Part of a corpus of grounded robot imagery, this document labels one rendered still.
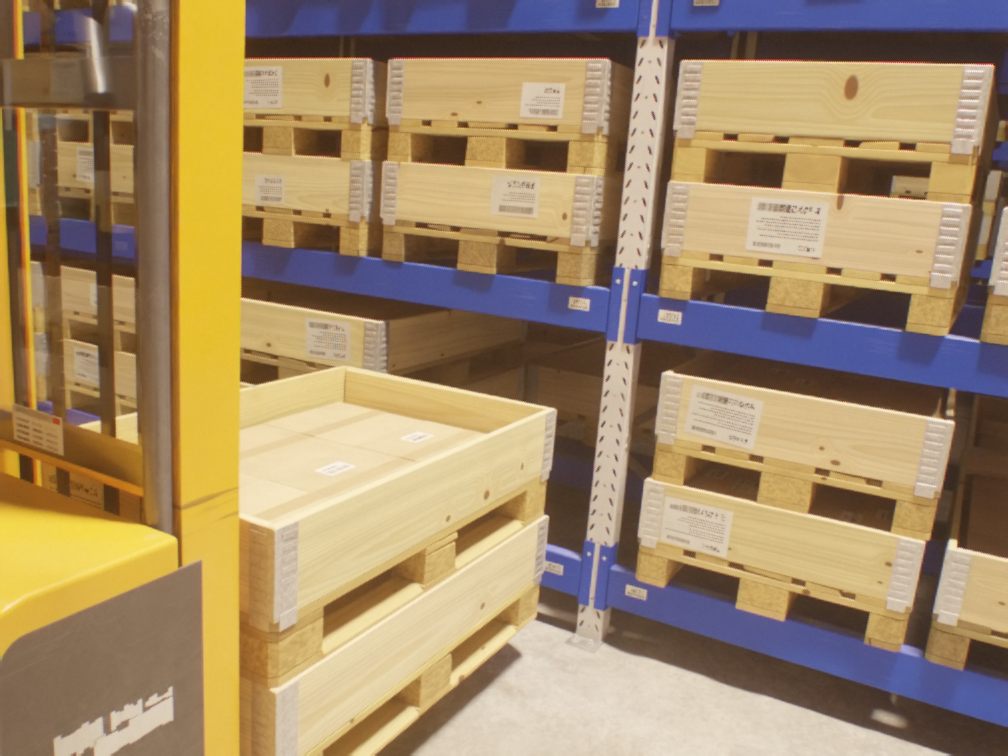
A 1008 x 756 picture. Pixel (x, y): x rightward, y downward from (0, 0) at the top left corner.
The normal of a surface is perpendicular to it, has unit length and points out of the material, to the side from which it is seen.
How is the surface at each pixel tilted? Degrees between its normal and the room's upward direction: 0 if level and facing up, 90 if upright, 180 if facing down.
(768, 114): 90
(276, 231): 90
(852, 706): 0
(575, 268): 90
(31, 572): 0
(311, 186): 90
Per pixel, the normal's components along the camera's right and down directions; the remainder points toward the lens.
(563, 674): 0.07, -0.97
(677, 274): -0.50, 0.17
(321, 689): 0.87, 0.18
